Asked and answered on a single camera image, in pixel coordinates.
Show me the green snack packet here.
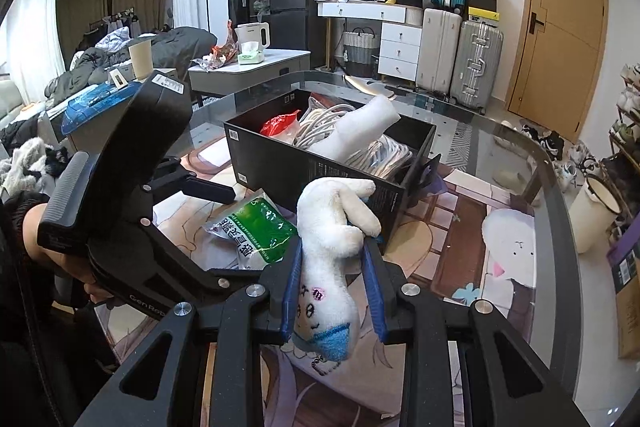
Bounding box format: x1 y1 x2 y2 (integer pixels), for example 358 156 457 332
203 190 297 270

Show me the black cardboard storage box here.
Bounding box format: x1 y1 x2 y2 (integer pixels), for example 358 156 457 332
224 89 436 248

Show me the red white wipes pack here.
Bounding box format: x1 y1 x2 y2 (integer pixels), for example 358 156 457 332
259 109 300 144

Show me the white plush toy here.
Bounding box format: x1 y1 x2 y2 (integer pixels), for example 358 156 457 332
293 178 381 362

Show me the white foam sheet roll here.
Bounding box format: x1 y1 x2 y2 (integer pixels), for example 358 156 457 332
308 95 400 162

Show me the white cable bundle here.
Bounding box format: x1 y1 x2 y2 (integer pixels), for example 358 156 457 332
290 95 414 181

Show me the person's left hand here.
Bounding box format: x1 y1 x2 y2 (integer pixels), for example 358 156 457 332
23 204 113 303

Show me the beige bedside cabinet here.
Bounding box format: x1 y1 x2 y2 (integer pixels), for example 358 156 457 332
60 67 179 156

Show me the grey low side table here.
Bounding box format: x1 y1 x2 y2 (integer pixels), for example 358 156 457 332
188 49 310 98

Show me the beige paper cup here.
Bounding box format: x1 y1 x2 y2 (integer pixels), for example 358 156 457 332
128 39 153 80

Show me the green tissue pack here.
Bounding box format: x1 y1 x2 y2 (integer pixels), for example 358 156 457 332
238 41 265 65

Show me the white electric kettle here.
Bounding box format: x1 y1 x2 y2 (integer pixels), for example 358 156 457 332
235 22 271 50

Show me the brown cardboard box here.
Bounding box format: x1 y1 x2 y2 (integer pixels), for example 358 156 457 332
606 236 640 360

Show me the white plastic bucket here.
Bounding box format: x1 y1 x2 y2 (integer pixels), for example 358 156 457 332
568 174 622 254

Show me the striped woven basket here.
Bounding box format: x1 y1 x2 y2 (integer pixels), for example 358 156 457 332
343 26 380 78

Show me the wooden shoe rack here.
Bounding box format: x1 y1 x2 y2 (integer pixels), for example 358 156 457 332
606 64 639 215

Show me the white drawer desk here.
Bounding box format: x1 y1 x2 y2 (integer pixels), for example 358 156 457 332
317 0 424 82

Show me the silver aluminium suitcase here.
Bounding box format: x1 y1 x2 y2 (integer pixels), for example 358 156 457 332
450 20 503 114

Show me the white suitcase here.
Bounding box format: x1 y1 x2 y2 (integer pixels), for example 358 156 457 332
416 9 462 98

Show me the wooden door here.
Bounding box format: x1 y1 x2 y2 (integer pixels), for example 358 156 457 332
506 0 608 142

